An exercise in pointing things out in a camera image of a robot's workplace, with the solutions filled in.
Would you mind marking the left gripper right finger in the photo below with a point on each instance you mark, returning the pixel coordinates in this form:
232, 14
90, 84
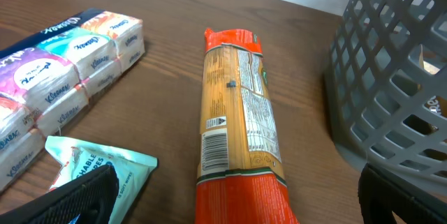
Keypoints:
383, 196

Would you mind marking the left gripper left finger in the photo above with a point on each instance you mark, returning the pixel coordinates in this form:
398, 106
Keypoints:
87, 199

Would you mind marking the beige mushroom bag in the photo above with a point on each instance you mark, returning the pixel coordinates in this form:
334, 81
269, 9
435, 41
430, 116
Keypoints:
432, 63

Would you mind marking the teal wet wipes packet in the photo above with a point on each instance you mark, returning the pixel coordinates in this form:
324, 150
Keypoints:
78, 157

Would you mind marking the grey plastic basket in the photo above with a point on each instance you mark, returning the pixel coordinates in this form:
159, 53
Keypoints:
373, 85

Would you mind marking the Kleenex tissue multipack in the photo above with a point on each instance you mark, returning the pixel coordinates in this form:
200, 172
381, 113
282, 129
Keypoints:
48, 78

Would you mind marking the orange spaghetti packet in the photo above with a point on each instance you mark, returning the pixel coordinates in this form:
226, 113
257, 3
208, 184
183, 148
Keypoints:
240, 174

